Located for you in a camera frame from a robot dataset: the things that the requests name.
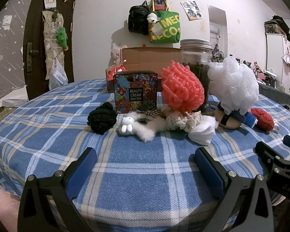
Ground red plush miffy toy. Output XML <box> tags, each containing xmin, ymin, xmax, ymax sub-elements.
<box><xmin>250</xmin><ymin>108</ymin><xmax>275</xmax><ymax>131</ymax></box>

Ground blue sponge cloth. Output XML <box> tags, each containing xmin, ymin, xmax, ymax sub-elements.
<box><xmin>217</xmin><ymin>103</ymin><xmax>257</xmax><ymax>128</ymax></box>

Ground beige powder puff black band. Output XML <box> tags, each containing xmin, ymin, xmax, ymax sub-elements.
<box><xmin>214</xmin><ymin>109</ymin><xmax>241</xmax><ymax>130</ymax></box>

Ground white mesh bath pouf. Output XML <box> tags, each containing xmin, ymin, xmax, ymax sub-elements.
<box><xmin>207</xmin><ymin>57</ymin><xmax>259</xmax><ymax>115</ymax></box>

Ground white cloth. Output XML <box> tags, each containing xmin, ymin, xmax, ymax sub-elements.
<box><xmin>188</xmin><ymin>115</ymin><xmax>219</xmax><ymax>146</ymax></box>

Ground black knitted scrunchie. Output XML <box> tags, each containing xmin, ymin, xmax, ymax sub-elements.
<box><xmin>87</xmin><ymin>102</ymin><xmax>117</xmax><ymax>135</ymax></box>

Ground cream knitted scrunchie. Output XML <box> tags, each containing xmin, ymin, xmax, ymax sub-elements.
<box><xmin>161</xmin><ymin>106</ymin><xmax>202</xmax><ymax>132</ymax></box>

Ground coral foam net ball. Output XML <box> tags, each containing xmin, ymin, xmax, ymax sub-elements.
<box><xmin>161</xmin><ymin>60</ymin><xmax>205</xmax><ymax>113</ymax></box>

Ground dark green side table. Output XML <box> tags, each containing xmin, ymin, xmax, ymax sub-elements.
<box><xmin>258</xmin><ymin>83</ymin><xmax>290</xmax><ymax>107</ymax></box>

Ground blue plaid tablecloth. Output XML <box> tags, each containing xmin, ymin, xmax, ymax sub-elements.
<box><xmin>0</xmin><ymin>78</ymin><xmax>290</xmax><ymax>232</ymax></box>

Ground clear plastic bag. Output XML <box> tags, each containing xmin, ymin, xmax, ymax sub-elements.
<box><xmin>49</xmin><ymin>58</ymin><xmax>68</xmax><ymax>90</ymax></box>

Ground glass jar dark contents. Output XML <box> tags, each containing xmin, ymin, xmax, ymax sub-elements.
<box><xmin>180</xmin><ymin>39</ymin><xmax>213</xmax><ymax>113</ymax></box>

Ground dark wooden door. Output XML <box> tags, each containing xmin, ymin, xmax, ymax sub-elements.
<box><xmin>23</xmin><ymin>0</ymin><xmax>76</xmax><ymax>100</ymax></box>

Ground floral beauty cream tin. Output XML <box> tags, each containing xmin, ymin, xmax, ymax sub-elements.
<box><xmin>113</xmin><ymin>71</ymin><xmax>158</xmax><ymax>114</ymax></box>

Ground pale pink plush bear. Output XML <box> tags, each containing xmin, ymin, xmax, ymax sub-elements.
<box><xmin>111</xmin><ymin>45</ymin><xmax>128</xmax><ymax>64</ymax></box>

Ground green plush dinosaur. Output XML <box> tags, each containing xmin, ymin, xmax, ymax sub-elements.
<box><xmin>56</xmin><ymin>27</ymin><xmax>68</xmax><ymax>51</ymax></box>

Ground cardboard box red lining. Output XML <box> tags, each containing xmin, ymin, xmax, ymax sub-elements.
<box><xmin>106</xmin><ymin>47</ymin><xmax>181</xmax><ymax>93</ymax></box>

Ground green tote bag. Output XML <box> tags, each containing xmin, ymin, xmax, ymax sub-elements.
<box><xmin>149</xmin><ymin>0</ymin><xmax>181</xmax><ymax>44</ymax></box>

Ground hanging door organizer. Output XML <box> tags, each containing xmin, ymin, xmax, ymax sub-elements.
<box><xmin>42</xmin><ymin>10</ymin><xmax>64</xmax><ymax>80</ymax></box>

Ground red card above tote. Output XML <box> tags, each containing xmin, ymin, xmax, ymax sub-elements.
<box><xmin>152</xmin><ymin>0</ymin><xmax>166</xmax><ymax>11</ymax></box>

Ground door handle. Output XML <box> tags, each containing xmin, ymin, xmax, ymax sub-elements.
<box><xmin>26</xmin><ymin>42</ymin><xmax>39</xmax><ymax>72</ymax></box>

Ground photo collage on wall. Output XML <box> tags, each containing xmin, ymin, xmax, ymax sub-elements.
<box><xmin>181</xmin><ymin>1</ymin><xmax>203</xmax><ymax>21</ymax></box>

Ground white plush keychain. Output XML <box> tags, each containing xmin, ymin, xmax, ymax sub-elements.
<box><xmin>147</xmin><ymin>13</ymin><xmax>160</xmax><ymax>24</ymax></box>

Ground black bag on wall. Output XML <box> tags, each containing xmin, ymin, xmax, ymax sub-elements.
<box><xmin>128</xmin><ymin>0</ymin><xmax>150</xmax><ymax>36</ymax></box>

